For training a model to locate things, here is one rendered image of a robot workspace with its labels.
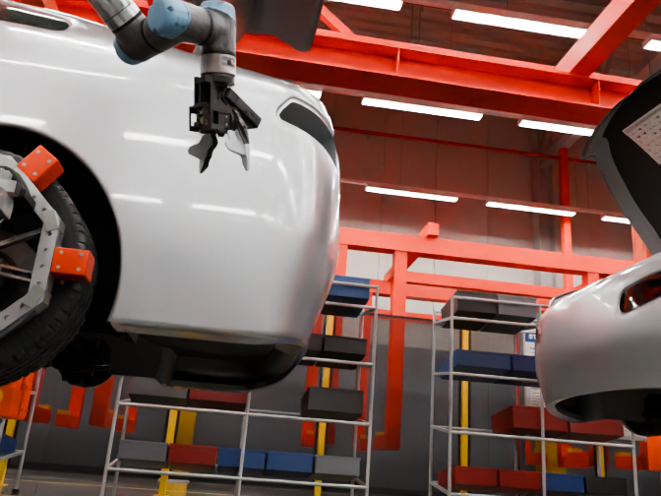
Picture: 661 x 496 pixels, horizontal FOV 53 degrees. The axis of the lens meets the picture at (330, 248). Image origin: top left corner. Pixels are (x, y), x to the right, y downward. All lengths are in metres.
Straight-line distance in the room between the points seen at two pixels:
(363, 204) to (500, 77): 7.19
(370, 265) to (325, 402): 6.36
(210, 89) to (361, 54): 3.53
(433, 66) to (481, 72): 0.36
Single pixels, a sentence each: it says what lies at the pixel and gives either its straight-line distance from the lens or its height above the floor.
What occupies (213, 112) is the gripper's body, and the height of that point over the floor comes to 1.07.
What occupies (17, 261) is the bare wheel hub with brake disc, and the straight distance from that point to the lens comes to 2.22.
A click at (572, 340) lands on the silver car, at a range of 3.30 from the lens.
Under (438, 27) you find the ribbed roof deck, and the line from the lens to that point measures 12.04.
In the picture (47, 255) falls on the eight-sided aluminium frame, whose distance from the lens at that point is 1.85.
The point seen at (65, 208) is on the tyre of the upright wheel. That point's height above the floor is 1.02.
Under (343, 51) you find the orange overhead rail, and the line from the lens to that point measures 4.90.
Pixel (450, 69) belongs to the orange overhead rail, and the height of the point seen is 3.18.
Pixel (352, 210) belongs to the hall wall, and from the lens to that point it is 11.95.
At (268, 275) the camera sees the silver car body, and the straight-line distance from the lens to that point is 2.03.
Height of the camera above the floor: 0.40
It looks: 18 degrees up
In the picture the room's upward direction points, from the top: 4 degrees clockwise
